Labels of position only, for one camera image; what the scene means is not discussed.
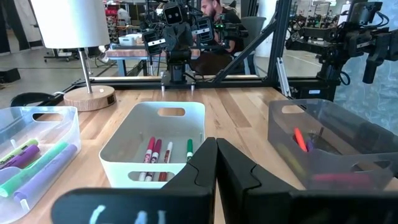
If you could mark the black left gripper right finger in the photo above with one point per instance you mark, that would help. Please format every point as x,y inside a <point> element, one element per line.
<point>267,205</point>

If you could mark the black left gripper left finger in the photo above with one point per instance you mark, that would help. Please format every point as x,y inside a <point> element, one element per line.
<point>174,205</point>

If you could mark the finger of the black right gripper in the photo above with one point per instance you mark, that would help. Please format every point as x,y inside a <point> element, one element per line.
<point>203,31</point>
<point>152,43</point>

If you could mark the yellow highlighter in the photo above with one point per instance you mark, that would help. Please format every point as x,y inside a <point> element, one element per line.
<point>290,160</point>

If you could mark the brown thin marker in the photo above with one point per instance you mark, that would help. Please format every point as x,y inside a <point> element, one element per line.
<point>168,154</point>

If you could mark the maroon thin marker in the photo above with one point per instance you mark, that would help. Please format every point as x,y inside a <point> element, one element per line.
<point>155,152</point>

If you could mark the green thin marker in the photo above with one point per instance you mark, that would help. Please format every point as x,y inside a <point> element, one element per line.
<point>189,149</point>

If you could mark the red thin marker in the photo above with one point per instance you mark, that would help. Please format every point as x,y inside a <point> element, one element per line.
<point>149,151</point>

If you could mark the orange highlighter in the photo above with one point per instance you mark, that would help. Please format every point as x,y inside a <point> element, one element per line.
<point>299,139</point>

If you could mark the dark purple highlighter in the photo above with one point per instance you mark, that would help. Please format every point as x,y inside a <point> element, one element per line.
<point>309,145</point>

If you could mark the pink highlighter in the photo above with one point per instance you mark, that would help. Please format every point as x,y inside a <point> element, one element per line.
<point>342,179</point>

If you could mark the light green highlighter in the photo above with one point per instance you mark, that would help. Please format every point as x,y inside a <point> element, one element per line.
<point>25,145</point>

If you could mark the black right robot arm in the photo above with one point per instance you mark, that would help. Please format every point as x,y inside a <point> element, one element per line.
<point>177,62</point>

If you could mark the background robot arm green light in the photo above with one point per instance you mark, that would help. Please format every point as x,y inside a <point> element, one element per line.
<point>228,29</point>

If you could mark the neighbouring black robot arm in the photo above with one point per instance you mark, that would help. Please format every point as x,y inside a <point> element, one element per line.
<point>329,34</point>

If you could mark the white box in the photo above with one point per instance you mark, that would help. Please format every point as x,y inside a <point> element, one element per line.
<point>127,40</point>

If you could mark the person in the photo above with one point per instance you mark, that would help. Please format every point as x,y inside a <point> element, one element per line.
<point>231,18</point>

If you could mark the grey chair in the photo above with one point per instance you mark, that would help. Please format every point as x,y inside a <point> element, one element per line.
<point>253,28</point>

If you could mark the white plastic bin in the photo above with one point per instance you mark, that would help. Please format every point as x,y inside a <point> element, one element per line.
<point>140,124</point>

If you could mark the white lamp with wooden base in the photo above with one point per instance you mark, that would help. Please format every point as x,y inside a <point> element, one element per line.
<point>71,25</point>

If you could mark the smoky dark plastic bin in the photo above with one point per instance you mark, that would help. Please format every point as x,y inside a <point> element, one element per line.
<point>342,124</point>

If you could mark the clear plastic bin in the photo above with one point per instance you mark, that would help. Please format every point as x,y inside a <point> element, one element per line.
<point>66,124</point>

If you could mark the lavender highlighter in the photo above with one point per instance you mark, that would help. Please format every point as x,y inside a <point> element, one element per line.
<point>46,175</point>

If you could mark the black floor box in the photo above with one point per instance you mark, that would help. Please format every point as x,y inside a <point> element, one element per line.
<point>9,74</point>

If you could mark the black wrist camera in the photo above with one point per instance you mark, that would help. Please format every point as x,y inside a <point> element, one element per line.
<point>172,14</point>

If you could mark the black aluminium table frame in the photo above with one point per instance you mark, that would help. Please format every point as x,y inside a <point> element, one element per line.
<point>233,81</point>

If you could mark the silver bracket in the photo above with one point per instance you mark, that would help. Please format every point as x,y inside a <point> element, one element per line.
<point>283,77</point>

